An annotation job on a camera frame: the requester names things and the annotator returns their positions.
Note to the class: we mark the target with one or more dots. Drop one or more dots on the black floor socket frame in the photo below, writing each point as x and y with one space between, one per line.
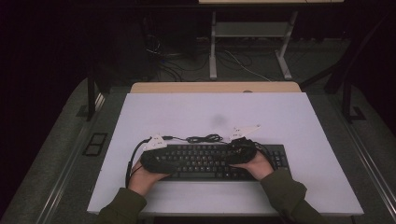
95 144

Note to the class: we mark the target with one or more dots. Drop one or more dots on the white metal desk frame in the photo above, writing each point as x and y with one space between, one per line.
213 62

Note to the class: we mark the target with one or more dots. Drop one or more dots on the white board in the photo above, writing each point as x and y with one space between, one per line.
218 105

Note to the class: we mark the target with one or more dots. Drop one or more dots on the wooden table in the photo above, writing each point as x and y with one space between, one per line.
186 87

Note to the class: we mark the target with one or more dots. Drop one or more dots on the aluminium rail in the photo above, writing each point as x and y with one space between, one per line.
62 180
370 168

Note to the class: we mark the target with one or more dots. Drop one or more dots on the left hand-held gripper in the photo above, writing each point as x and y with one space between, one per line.
155 163

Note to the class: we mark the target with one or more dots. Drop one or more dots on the person's left hand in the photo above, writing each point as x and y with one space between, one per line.
143 183

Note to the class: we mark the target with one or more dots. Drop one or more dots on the black keyboard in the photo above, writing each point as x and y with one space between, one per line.
199 163

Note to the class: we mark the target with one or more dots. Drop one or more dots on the black metal stand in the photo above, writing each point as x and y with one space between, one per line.
346 102

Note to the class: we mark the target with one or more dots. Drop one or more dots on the person's right hand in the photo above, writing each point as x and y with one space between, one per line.
258 168

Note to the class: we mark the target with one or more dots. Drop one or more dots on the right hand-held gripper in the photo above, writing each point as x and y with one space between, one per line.
241 152

